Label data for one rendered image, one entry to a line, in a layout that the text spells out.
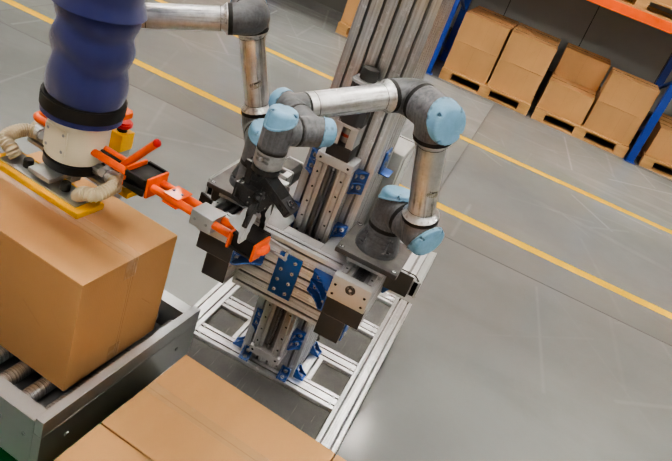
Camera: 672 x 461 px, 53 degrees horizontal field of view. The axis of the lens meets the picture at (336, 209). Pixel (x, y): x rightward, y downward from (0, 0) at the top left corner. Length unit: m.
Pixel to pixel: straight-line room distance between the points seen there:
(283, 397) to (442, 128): 1.43
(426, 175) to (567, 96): 6.89
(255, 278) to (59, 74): 1.01
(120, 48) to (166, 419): 1.08
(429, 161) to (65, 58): 1.00
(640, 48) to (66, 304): 8.84
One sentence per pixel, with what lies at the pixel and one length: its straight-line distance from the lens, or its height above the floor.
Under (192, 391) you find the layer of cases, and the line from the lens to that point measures 2.26.
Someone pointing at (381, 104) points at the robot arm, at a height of 1.58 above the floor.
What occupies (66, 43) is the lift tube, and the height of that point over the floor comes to 1.51.
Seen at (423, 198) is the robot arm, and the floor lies 1.35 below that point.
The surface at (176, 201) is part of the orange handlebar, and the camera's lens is 1.81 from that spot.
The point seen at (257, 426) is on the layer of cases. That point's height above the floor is 0.54.
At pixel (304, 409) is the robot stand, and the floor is 0.21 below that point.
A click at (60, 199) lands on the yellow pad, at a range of 1.95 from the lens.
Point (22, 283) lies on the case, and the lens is 2.10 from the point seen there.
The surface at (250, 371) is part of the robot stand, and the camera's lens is 2.87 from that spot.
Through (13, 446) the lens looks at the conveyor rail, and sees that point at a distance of 2.19.
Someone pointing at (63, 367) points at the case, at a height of 0.64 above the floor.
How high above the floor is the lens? 2.15
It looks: 27 degrees down
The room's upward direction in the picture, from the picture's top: 21 degrees clockwise
